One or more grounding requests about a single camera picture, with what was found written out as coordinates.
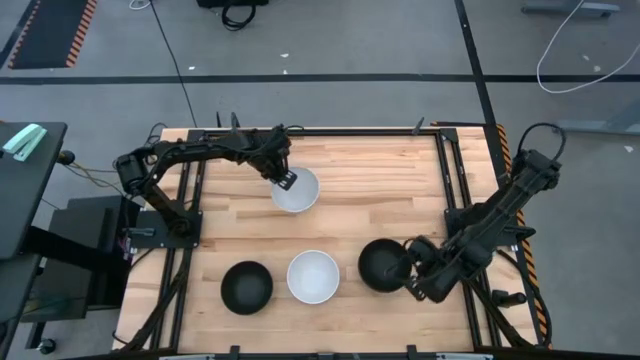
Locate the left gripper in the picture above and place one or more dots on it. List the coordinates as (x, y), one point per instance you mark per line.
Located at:
(272, 150)

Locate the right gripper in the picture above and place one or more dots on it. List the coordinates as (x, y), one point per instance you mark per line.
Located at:
(422, 260)

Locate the white ceramic bowl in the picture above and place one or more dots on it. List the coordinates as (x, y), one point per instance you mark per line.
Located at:
(299, 195)
(313, 277)

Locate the black ceramic bowl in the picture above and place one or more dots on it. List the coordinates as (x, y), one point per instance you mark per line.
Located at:
(247, 288)
(377, 265)

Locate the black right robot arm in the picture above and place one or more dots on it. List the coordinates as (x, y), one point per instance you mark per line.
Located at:
(505, 215)

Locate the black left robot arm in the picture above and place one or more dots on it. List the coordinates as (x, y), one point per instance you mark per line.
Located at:
(200, 148)

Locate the black equipment cabinet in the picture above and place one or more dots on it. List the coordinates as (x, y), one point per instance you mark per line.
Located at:
(80, 250)

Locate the black side desk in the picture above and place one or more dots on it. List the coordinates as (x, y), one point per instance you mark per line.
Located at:
(25, 200)

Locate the mint green stapler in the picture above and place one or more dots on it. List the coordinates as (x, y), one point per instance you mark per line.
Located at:
(22, 141)

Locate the black mat with orange stripes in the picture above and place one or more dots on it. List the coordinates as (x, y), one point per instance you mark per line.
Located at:
(50, 32)

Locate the black caster wheel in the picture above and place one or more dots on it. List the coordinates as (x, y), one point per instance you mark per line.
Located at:
(46, 346)

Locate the grey metal table foot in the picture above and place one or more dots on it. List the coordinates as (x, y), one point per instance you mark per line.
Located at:
(570, 7)

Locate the black aluminium table frame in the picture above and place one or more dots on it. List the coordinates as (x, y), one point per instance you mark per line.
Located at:
(350, 133)

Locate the black cylinder camera mount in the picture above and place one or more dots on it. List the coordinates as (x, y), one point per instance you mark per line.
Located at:
(509, 298)

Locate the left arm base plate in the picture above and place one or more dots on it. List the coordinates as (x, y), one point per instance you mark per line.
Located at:
(150, 235)

